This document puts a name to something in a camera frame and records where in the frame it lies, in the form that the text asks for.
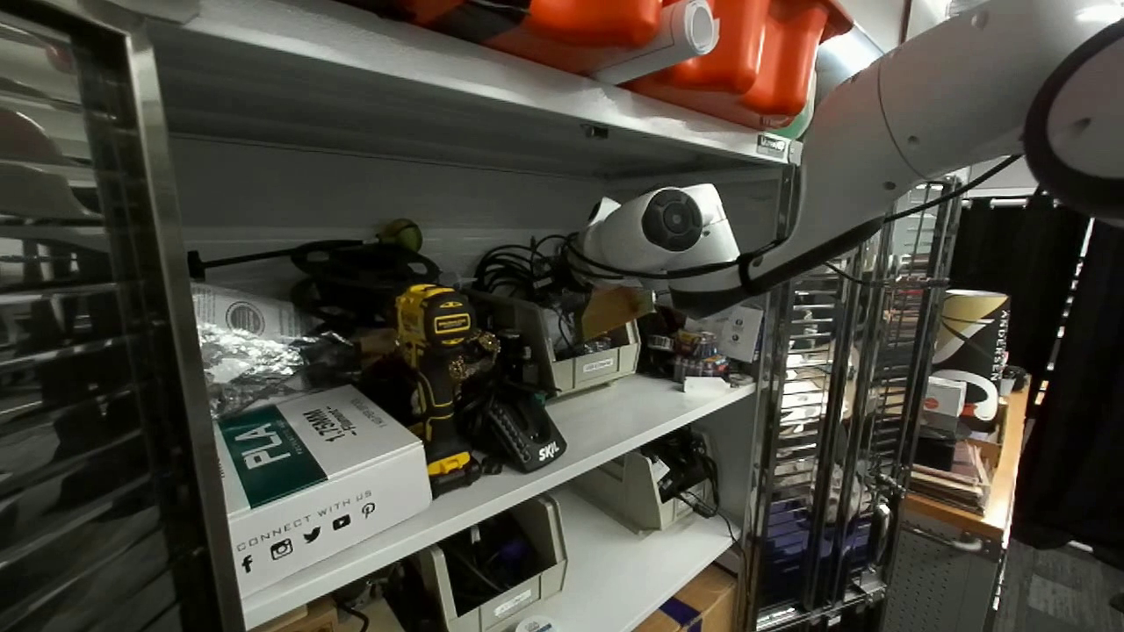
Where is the silver foil bag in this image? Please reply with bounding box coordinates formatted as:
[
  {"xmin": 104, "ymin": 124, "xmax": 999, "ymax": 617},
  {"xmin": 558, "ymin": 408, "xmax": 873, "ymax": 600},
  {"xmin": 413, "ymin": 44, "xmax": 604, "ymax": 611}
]
[{"xmin": 197, "ymin": 321, "xmax": 359, "ymax": 417}]

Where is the white metal shelf unit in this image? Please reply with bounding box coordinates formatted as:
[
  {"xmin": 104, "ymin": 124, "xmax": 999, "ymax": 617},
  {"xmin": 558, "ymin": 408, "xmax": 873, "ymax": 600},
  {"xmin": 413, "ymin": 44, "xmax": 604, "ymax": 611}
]
[{"xmin": 132, "ymin": 0, "xmax": 804, "ymax": 632}]

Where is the brown cardboard piece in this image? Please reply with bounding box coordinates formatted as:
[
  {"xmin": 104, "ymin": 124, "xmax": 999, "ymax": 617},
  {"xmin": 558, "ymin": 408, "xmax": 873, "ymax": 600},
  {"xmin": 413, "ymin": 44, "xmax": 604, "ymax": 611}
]
[{"xmin": 578, "ymin": 286, "xmax": 655, "ymax": 343}]

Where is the wooden table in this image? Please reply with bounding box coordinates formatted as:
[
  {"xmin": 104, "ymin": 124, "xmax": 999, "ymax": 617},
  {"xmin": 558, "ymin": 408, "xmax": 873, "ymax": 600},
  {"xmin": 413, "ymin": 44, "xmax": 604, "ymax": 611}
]
[{"xmin": 883, "ymin": 384, "xmax": 1031, "ymax": 632}]

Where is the white rolled tube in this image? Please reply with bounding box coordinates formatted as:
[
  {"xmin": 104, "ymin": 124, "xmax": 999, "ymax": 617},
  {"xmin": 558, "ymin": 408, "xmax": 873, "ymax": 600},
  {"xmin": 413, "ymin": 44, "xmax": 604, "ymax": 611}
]
[{"xmin": 594, "ymin": 0, "xmax": 721, "ymax": 86}]

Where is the white paper bag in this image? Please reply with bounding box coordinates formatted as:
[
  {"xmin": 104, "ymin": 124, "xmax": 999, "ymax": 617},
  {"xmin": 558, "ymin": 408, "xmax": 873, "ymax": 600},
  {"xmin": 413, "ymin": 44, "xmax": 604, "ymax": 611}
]
[{"xmin": 191, "ymin": 281, "xmax": 310, "ymax": 345}]

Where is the yellow-green ball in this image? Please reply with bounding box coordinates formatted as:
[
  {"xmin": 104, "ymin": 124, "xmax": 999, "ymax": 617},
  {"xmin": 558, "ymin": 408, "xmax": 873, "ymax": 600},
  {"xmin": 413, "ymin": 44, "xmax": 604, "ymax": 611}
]
[{"xmin": 379, "ymin": 218, "xmax": 424, "ymax": 254}]

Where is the chrome wire rack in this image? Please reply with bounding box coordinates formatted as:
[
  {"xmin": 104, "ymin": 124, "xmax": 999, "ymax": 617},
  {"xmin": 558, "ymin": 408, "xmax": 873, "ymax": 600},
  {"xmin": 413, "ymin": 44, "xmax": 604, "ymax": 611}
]
[{"xmin": 751, "ymin": 176, "xmax": 965, "ymax": 632}]

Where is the beige storage bin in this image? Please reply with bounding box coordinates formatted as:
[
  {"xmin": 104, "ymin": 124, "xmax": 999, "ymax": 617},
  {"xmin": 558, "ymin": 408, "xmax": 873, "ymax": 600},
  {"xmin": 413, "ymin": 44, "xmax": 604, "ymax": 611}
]
[{"xmin": 573, "ymin": 430, "xmax": 709, "ymax": 534}]

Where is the steel slatted rack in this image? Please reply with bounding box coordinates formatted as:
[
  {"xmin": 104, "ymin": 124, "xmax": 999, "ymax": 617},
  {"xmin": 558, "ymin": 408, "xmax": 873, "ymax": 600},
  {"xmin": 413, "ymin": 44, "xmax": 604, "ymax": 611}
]
[{"xmin": 0, "ymin": 0, "xmax": 247, "ymax": 632}]

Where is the black curtain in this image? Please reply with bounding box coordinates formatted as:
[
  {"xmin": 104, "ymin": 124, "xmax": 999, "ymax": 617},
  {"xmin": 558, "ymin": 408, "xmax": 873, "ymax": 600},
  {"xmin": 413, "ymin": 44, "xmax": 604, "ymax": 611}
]
[{"xmin": 947, "ymin": 195, "xmax": 1124, "ymax": 570}]

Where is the black white gold banner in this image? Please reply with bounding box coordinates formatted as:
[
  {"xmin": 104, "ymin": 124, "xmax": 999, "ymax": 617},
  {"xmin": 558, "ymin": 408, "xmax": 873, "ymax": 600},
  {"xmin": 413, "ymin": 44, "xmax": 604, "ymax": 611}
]
[{"xmin": 929, "ymin": 289, "xmax": 1012, "ymax": 424}]

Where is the black battery charger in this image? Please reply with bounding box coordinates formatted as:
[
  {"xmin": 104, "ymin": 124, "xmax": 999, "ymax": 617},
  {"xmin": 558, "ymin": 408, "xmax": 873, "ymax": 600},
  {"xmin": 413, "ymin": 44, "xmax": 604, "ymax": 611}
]
[{"xmin": 474, "ymin": 386, "xmax": 569, "ymax": 475}]

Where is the white box with green label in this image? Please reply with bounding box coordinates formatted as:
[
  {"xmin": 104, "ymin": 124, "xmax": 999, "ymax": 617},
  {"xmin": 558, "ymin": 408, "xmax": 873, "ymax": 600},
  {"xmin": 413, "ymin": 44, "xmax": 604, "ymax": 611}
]
[{"xmin": 213, "ymin": 384, "xmax": 434, "ymax": 600}]

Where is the grey storage bin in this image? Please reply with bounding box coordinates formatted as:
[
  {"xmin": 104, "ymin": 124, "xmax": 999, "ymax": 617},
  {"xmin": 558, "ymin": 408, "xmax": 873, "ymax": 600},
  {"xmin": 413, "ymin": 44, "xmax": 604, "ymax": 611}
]
[
  {"xmin": 464, "ymin": 288, "xmax": 643, "ymax": 398},
  {"xmin": 415, "ymin": 494, "xmax": 569, "ymax": 632}
]

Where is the pack of batteries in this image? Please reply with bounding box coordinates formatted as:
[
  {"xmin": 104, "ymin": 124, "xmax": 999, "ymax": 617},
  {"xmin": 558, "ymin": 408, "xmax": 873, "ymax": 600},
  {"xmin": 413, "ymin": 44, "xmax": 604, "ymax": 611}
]
[{"xmin": 669, "ymin": 328, "xmax": 731, "ymax": 384}]

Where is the yellow and black drill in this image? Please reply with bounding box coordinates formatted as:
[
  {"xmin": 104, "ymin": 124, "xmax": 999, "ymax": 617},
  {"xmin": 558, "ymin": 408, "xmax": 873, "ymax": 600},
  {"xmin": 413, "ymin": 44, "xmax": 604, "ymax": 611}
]
[{"xmin": 393, "ymin": 283, "xmax": 501, "ymax": 482}]

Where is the bundle of black cables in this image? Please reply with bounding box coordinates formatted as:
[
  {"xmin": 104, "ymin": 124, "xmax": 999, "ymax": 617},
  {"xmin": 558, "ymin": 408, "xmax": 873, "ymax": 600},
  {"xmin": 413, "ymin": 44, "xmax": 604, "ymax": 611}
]
[{"xmin": 472, "ymin": 233, "xmax": 582, "ymax": 301}]

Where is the white card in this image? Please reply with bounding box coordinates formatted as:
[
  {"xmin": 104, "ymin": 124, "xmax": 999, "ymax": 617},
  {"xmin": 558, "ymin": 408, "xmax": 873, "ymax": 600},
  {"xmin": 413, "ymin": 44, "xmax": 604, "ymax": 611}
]
[{"xmin": 718, "ymin": 303, "xmax": 766, "ymax": 365}]

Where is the cardboard box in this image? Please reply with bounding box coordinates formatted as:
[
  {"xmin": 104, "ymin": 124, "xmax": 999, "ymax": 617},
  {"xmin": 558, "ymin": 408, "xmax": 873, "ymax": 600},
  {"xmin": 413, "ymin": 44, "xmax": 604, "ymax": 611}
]
[{"xmin": 632, "ymin": 564, "xmax": 740, "ymax": 632}]

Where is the small white box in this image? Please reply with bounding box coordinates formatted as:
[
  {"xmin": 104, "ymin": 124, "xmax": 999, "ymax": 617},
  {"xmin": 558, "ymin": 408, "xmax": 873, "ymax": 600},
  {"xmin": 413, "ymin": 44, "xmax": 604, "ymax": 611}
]
[{"xmin": 921, "ymin": 376, "xmax": 968, "ymax": 419}]

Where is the stack of boards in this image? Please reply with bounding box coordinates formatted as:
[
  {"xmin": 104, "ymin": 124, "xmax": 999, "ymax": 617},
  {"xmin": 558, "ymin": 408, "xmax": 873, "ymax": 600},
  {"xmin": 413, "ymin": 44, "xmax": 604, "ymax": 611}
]
[{"xmin": 909, "ymin": 439, "xmax": 995, "ymax": 516}]

